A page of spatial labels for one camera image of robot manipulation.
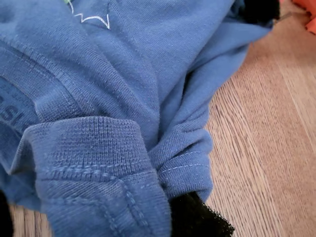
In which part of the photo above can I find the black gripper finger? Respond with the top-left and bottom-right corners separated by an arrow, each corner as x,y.
0,190 -> 14,237
169,192 -> 235,237

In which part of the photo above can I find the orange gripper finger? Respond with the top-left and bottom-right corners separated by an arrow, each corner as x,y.
240,0 -> 282,24

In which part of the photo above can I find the blue printed T-shirt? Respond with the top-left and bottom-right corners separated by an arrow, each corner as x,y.
0,0 -> 275,237

